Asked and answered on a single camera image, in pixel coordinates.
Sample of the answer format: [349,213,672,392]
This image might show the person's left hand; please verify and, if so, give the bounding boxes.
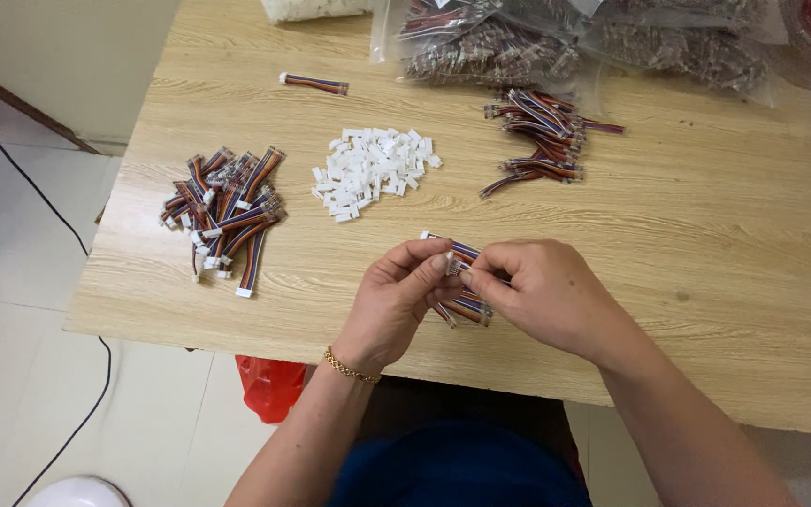
[331,238,464,376]

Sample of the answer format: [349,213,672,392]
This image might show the person's right hand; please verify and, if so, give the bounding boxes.
[459,238,636,367]

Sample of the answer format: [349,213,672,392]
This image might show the bundle of multicoloured ribbon cables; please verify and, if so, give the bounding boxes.
[420,231,495,330]

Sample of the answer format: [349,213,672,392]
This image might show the red plastic bag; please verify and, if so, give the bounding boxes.
[235,355,308,425]

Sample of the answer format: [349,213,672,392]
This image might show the pile of white plastic connectors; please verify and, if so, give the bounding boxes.
[310,127,443,224]

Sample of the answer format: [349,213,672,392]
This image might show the person's dark blue clothing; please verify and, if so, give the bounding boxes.
[326,375,593,507]

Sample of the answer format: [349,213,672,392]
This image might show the clear bag of white connectors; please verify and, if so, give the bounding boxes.
[260,0,373,24]

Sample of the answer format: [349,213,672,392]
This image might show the white round object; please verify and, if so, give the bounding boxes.
[23,476,132,507]

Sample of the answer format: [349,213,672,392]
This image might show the gold chain bracelet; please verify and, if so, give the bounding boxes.
[324,345,383,384]

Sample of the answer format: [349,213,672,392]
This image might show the pile of bare ribbon cables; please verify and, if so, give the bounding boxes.
[478,88,626,200]

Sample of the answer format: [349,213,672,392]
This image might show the pile of finished ribbon cables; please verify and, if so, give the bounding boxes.
[160,146,288,299]

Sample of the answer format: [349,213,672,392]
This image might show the single multicoloured ribbon cable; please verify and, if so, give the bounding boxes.
[279,72,349,97]

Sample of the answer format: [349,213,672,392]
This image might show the clear bags of ribbon cables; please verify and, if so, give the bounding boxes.
[370,0,790,108]

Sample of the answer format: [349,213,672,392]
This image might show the black power cable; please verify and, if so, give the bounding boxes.
[0,95,113,507]

